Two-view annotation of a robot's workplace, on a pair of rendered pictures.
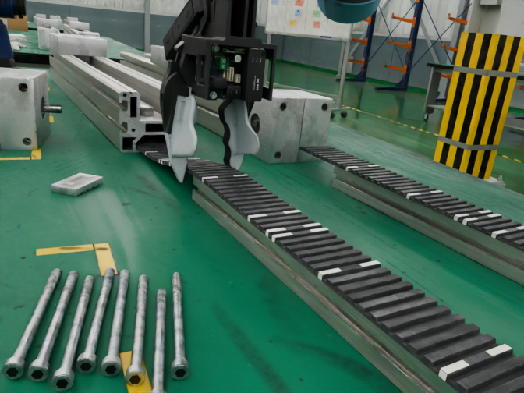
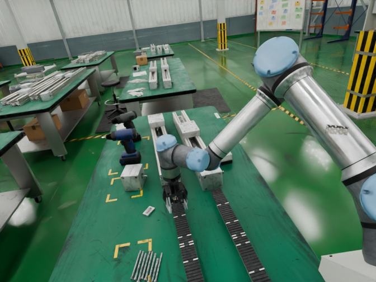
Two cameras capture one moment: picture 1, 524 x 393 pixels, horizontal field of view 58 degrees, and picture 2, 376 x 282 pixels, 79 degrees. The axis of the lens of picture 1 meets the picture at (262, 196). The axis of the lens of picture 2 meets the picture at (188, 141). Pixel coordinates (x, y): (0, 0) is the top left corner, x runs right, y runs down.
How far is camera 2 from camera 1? 0.65 m
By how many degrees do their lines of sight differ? 22
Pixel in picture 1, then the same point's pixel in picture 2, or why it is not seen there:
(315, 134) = (217, 181)
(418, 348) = not seen: outside the picture
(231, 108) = not seen: hidden behind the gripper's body
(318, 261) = (185, 257)
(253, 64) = (179, 197)
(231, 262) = (174, 247)
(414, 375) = not seen: outside the picture
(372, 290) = (190, 269)
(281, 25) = (264, 26)
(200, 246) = (170, 240)
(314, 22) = (282, 22)
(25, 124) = (137, 184)
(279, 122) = (204, 181)
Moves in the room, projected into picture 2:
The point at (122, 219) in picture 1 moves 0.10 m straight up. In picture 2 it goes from (156, 228) to (151, 210)
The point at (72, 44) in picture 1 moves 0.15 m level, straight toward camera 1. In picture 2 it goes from (154, 125) to (152, 134)
